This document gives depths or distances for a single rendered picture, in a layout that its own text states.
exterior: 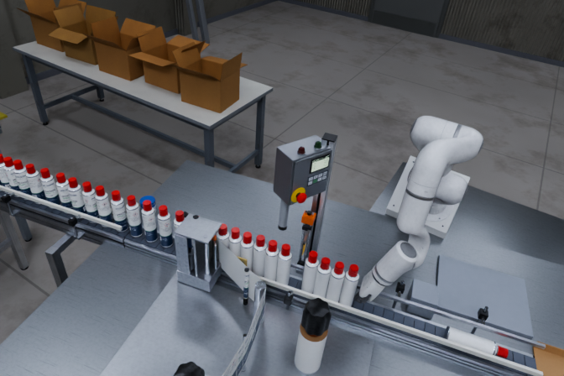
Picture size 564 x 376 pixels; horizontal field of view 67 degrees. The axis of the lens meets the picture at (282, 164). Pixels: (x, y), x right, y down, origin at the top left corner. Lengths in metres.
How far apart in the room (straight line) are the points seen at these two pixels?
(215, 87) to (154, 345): 1.86
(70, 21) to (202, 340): 3.16
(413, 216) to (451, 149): 0.24
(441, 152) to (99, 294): 1.35
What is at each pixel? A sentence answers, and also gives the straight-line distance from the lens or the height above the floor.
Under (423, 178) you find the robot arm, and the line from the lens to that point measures 1.34.
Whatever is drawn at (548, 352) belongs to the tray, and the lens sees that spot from 1.98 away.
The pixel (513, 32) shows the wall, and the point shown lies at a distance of 8.07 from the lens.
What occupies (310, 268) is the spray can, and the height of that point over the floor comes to 1.03.
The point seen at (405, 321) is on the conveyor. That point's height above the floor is 0.88.
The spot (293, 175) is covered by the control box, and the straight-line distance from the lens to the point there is 1.38.
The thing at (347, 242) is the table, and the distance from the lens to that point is 2.02.
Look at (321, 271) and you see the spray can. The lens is 1.59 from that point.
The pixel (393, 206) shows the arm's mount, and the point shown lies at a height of 0.89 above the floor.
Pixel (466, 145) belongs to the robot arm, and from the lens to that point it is 1.43.
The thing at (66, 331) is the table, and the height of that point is 0.83.
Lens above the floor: 2.23
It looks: 35 degrees down
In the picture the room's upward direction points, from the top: 5 degrees clockwise
